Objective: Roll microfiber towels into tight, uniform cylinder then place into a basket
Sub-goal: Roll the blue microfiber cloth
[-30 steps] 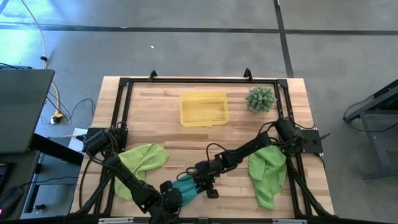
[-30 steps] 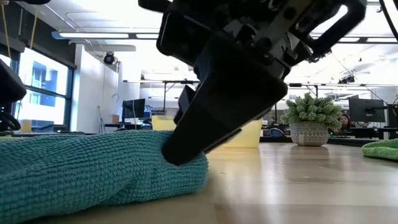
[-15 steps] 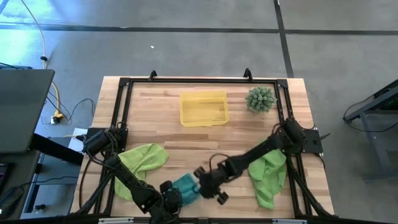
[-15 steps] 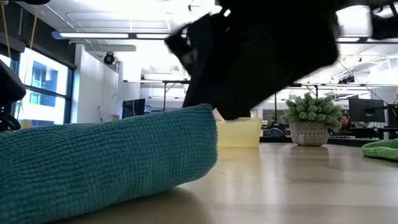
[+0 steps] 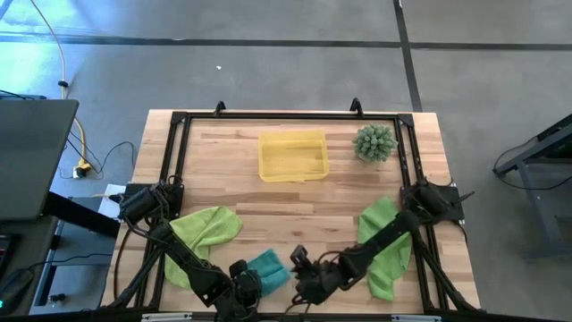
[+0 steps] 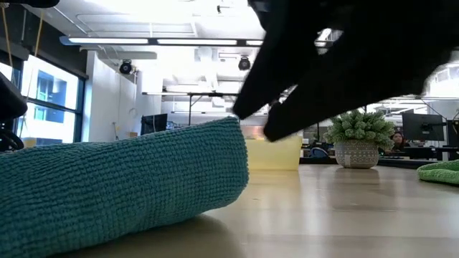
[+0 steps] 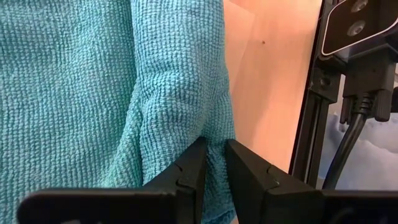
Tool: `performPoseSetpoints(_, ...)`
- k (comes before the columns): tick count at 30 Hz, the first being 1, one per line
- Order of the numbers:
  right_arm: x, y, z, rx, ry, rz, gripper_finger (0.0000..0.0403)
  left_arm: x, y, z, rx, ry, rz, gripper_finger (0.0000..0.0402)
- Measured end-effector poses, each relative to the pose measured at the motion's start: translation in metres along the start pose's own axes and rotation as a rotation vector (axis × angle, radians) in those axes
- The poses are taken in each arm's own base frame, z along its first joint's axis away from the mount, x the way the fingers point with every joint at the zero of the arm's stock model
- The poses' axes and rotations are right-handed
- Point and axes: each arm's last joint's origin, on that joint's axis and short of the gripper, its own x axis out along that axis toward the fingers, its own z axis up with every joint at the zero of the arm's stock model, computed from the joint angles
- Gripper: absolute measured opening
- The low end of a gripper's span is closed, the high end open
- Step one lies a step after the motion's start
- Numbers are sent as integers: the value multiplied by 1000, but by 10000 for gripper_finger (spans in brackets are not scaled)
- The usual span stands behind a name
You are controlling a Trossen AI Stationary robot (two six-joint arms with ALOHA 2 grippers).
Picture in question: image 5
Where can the white paper sheet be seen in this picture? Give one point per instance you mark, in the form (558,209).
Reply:
(106,206)

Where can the green artificial potted plant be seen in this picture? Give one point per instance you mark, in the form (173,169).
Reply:
(374,143)

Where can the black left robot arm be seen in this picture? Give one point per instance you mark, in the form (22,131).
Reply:
(187,264)

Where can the silver metal bracket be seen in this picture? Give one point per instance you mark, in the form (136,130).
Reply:
(415,318)
(165,318)

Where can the teal microfiber towel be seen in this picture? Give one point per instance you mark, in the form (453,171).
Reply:
(268,273)

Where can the yellow translucent plastic basket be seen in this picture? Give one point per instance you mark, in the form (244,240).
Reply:
(292,156)

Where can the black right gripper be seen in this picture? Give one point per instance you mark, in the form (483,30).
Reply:
(319,282)

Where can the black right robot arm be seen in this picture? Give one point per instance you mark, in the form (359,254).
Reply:
(389,237)

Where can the black desk support beam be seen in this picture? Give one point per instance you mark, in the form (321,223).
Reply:
(80,214)

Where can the dark grey metal stand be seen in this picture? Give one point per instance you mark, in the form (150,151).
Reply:
(543,149)

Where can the black device with light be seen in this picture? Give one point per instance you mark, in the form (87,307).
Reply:
(15,290)

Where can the black aluminium frame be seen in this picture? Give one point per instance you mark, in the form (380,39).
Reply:
(290,116)

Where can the black upright bracket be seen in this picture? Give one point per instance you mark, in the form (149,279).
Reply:
(356,105)
(219,107)

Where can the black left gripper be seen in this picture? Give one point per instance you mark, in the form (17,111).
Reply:
(246,290)

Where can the grey cabinet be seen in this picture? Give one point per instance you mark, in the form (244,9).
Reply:
(85,268)

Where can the lime green microfiber towel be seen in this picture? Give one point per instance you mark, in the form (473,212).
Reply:
(205,228)

